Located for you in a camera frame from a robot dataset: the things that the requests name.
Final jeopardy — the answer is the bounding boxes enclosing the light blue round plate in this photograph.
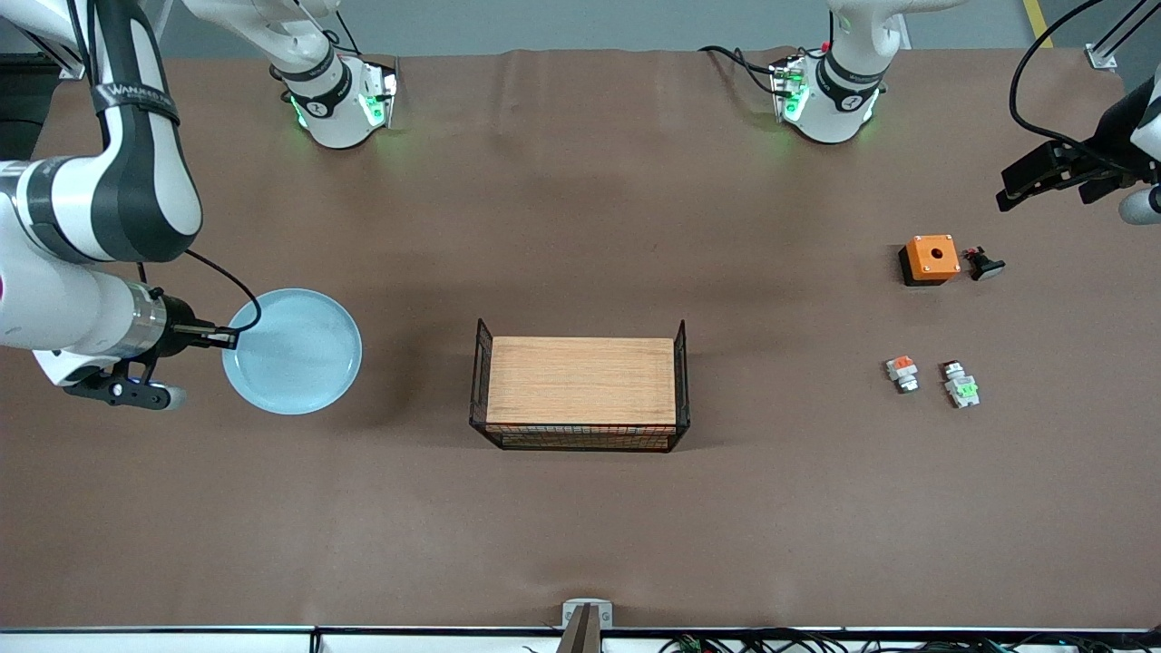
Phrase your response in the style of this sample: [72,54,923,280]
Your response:
[221,288,363,416]

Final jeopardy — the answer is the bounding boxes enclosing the green-capped small connector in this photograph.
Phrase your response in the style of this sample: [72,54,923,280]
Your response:
[941,359,981,410]

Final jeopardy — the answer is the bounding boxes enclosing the black push button head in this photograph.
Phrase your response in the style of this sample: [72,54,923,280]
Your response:
[963,246,1007,282]

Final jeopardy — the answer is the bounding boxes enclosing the brown table cover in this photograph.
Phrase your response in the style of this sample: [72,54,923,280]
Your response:
[0,45,1161,629]

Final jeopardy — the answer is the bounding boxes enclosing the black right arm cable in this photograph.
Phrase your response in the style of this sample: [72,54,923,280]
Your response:
[136,249,263,332]

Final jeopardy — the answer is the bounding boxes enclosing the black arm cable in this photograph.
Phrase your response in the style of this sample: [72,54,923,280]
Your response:
[1009,0,1112,160]
[136,249,263,332]

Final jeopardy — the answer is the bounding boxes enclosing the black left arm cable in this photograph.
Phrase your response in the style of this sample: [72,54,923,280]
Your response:
[1009,0,1112,160]

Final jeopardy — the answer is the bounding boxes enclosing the orange button enclosure box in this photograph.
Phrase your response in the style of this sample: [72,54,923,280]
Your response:
[898,235,961,288]

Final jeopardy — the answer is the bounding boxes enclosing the aluminium frame profile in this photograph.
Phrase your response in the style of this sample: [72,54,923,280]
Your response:
[1084,0,1161,72]
[50,41,92,81]

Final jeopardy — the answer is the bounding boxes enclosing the black base cable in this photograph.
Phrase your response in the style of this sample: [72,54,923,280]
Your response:
[697,44,783,97]

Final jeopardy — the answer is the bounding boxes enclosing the wire basket with wooden base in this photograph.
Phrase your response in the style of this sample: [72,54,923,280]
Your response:
[469,318,691,453]

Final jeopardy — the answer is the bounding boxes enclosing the aluminium profile bracket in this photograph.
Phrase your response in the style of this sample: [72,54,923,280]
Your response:
[561,599,614,653]

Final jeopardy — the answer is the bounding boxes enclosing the tangled black cables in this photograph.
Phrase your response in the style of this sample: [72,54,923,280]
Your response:
[522,629,1161,653]

